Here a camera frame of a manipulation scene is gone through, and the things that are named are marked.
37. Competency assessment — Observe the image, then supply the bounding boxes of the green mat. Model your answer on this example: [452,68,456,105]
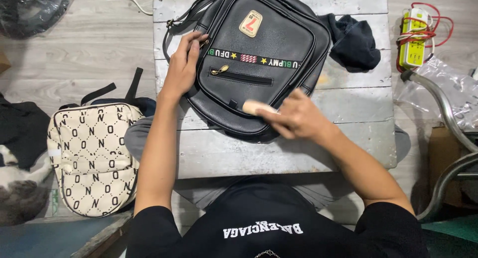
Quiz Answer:
[421,213,478,258]

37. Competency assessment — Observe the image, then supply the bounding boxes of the red cable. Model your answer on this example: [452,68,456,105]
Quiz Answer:
[396,2,455,73]

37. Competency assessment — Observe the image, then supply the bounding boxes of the black bag in clear plastic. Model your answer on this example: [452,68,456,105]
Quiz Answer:
[0,0,76,40]

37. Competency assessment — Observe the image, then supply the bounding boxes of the dark navy cloth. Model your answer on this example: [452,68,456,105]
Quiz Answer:
[317,13,382,73]

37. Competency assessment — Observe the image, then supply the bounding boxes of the person's black printed shirt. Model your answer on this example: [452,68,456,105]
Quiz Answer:
[125,181,430,258]

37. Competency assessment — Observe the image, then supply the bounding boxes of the brown cardboard box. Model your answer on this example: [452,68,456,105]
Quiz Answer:
[427,125,478,208]

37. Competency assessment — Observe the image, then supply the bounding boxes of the person's left hand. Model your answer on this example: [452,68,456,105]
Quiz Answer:
[161,31,210,102]

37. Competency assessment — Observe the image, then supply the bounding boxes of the grey and white cat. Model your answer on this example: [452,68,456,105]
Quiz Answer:
[0,144,53,227]

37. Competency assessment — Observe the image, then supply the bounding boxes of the person's right hand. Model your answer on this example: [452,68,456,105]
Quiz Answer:
[258,88,335,141]

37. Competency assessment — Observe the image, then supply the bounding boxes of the black leather shoulder bag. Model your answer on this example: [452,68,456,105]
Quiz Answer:
[162,0,332,143]

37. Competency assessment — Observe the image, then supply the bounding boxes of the wooden brush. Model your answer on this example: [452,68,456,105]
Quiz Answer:
[242,100,279,117]

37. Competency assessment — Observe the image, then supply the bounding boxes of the yellow and white power strip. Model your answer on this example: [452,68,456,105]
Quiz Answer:
[398,8,430,69]

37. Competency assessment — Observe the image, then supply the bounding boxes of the cream letter-patterned backpack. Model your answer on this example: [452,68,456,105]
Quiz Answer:
[47,103,146,218]

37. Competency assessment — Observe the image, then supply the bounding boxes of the black garment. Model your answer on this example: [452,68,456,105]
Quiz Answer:
[0,94,51,171]

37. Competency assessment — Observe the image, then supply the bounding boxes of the blue-grey wooden board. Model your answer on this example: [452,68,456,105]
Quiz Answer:
[0,209,134,258]

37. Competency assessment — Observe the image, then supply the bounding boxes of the curved metal tube frame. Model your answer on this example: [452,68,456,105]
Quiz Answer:
[400,69,478,221]

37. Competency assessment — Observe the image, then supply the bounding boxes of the dark blue bag, black straps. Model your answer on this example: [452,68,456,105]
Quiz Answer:
[58,67,157,119]

